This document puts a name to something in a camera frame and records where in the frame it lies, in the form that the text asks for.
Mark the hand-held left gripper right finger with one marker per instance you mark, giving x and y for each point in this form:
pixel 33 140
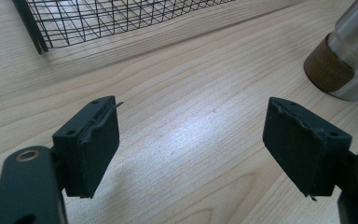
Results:
pixel 301 149

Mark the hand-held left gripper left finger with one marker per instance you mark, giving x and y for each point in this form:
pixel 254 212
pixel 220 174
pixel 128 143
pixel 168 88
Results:
pixel 88 155

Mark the steel bottle with wooden band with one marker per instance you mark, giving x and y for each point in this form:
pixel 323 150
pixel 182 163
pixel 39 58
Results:
pixel 345 53

